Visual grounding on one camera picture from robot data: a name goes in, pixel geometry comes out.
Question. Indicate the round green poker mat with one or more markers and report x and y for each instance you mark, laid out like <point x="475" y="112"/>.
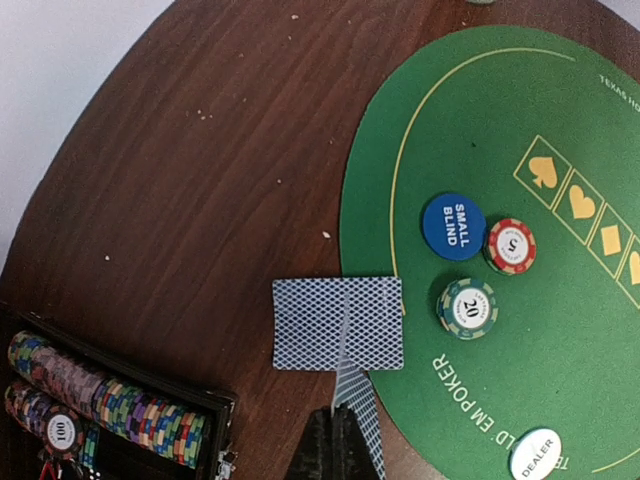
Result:
<point x="496" y="174"/>

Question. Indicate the black poker chip case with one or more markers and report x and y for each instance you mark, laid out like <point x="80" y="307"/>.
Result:
<point x="78" y="448"/>

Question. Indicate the blue small blind button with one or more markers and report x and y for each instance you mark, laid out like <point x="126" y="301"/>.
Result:
<point x="454" y="227"/>

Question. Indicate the green twenty chip stack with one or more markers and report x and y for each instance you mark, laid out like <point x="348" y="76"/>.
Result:
<point x="467" y="308"/>

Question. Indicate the chip row in case right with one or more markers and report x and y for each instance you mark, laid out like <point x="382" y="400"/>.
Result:
<point x="160" y="424"/>

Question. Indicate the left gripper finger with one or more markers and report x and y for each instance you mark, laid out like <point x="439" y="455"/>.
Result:
<point x="332" y="447"/>

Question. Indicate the single playing card blue back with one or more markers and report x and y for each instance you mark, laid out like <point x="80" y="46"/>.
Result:
<point x="318" y="322"/>

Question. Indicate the white dealer button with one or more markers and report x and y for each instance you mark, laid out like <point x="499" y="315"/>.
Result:
<point x="536" y="455"/>

